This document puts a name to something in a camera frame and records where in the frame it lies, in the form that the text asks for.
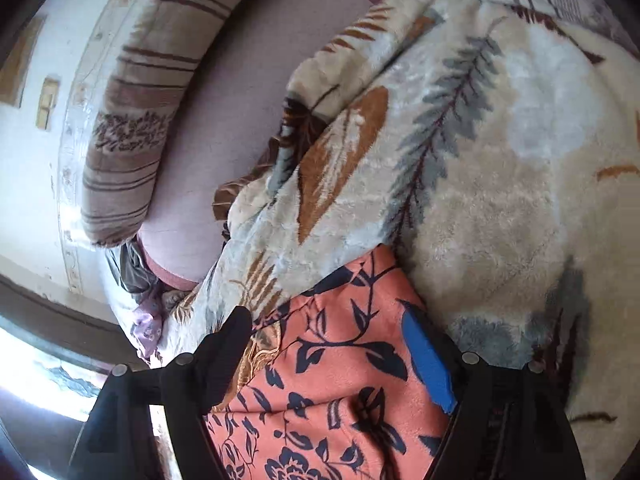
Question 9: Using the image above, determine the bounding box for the leaf printed plush blanket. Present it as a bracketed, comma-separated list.
[135, 0, 640, 480]

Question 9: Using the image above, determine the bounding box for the grey cloth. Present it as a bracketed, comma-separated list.
[105, 239, 158, 297]

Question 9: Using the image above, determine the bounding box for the wall niche frame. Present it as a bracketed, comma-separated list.
[0, 14, 47, 108]

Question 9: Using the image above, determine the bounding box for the striped bolster pillow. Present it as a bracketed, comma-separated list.
[80, 0, 276, 248]

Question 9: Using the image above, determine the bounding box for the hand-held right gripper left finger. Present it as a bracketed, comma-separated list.
[67, 306, 253, 480]

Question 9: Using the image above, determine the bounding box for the wall switch plate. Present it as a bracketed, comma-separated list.
[34, 76, 62, 132]

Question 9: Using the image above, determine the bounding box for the orange floral small garment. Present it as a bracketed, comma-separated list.
[202, 244, 458, 480]

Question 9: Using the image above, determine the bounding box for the purple floral cloth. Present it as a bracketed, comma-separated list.
[130, 287, 166, 358]

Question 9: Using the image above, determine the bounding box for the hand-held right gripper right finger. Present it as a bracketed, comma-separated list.
[397, 299, 587, 480]

